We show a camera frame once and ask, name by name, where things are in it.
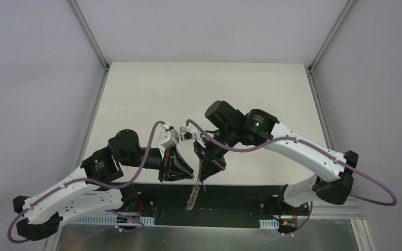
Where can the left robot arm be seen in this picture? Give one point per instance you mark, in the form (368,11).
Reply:
(87,190)

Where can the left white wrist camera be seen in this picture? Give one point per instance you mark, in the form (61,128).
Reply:
(168,138)

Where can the left aluminium frame post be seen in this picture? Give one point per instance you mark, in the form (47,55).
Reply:
(88,34)

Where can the right aluminium frame post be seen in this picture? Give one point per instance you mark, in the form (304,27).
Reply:
(344,13)

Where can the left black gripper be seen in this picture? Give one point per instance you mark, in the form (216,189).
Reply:
(166,167)

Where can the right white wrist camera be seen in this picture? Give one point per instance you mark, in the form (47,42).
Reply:
(188,132)

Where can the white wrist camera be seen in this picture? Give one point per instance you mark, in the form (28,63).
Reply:
(168,138)
(188,132)

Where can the aluminium frame post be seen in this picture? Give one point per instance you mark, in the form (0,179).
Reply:
(88,34)
(344,13)

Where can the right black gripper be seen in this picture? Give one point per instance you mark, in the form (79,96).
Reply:
(211,159)

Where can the metal disc with keyrings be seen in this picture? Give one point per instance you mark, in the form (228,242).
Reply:
(193,196)

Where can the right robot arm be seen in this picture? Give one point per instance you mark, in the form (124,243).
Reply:
(332,178)

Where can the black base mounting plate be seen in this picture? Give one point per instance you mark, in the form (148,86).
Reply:
(215,206)

